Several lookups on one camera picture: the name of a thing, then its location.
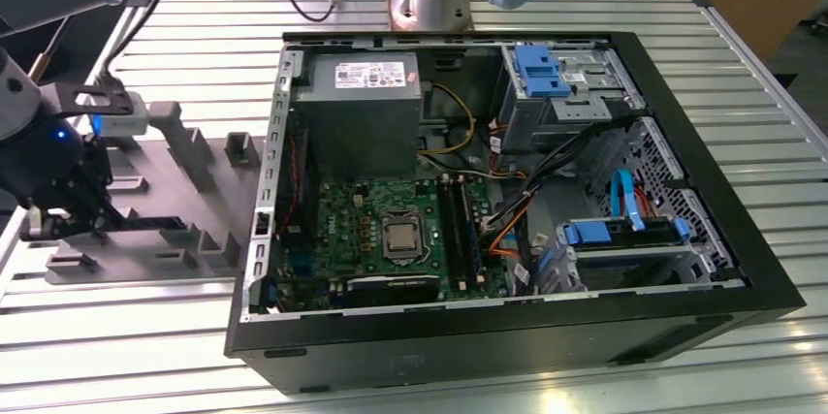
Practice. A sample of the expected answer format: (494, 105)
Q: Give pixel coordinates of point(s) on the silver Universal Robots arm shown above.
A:
(427, 2)

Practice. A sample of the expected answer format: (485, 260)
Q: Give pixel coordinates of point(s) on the black graphics card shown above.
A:
(391, 289)

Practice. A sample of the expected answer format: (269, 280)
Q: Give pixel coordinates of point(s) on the grey power supply unit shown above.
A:
(357, 128)

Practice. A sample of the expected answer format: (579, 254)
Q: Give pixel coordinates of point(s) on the metal disk bay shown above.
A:
(634, 251)

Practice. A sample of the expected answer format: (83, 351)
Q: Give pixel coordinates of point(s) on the green motherboard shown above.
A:
(337, 220)

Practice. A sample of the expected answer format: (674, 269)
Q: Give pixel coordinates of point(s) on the black RAM slot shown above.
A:
(451, 230)

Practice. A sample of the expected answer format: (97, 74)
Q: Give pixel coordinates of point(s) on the hard disk in blue carrier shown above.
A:
(589, 233)

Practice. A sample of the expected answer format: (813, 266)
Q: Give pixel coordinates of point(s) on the silver CPU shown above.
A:
(402, 237)

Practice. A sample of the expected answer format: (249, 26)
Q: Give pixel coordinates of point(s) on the grey parts rack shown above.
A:
(221, 191)

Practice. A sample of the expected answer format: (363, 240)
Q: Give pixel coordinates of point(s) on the metal drive cage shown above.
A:
(582, 108)

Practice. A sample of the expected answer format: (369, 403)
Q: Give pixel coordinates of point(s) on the CPU socket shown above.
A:
(405, 255)

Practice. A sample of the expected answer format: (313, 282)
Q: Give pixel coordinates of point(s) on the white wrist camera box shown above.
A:
(126, 118)

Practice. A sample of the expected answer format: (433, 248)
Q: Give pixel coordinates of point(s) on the blue drive latch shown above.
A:
(541, 70)

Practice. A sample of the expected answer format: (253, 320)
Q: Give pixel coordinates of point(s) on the black open PC case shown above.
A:
(453, 351)

